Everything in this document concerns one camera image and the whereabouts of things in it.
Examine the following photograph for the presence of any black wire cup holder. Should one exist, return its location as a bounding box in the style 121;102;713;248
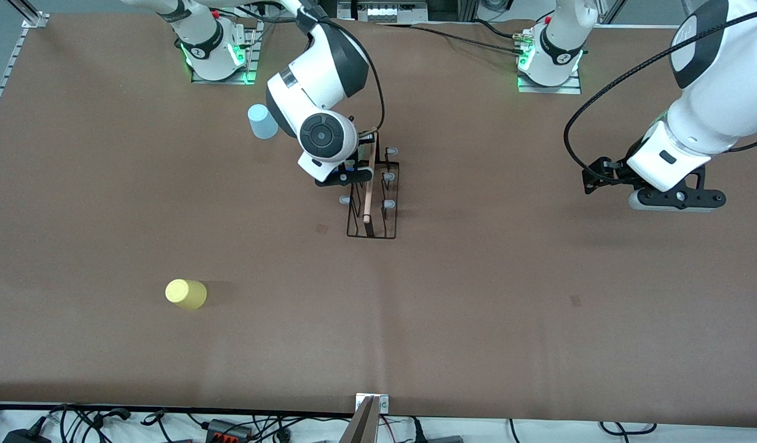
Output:
339;132;400;240

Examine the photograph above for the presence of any yellow plastic cup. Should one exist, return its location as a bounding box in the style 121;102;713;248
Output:
165;279;208;311

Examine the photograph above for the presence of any light blue plastic cup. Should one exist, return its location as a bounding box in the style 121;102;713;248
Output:
247;104;279;140

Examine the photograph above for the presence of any grey socket strip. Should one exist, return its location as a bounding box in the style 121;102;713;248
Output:
338;0;429;24

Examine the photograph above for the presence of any brown paper table cover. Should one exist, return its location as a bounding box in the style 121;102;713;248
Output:
0;14;757;428

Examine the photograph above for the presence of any black orange connector box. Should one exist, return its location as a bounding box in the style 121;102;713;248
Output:
205;419;254;442

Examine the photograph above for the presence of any aluminium corner extrusion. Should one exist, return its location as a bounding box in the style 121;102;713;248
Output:
9;0;50;29

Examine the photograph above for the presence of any black power adapter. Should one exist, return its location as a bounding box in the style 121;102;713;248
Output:
2;425;52;443

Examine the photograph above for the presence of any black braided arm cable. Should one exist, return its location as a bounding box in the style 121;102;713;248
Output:
564;6;757;184

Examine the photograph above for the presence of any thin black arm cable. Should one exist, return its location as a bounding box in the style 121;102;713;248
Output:
320;18;386;137

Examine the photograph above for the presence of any aluminium arm base plate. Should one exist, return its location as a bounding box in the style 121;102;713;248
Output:
517;69;583;95
191;17;260;86

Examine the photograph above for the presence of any long black table cable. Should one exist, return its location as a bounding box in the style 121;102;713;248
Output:
378;22;526;57

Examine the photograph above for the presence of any short black table cable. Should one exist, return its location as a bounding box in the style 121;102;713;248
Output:
474;20;517;39

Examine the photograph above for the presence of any dark frame post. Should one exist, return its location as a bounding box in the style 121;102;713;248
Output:
429;0;477;22

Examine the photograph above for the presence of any black looped floor cable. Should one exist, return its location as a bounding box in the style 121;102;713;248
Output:
600;421;659;436

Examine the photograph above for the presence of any perforated aluminium side rail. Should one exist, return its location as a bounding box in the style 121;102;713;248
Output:
0;18;36;131

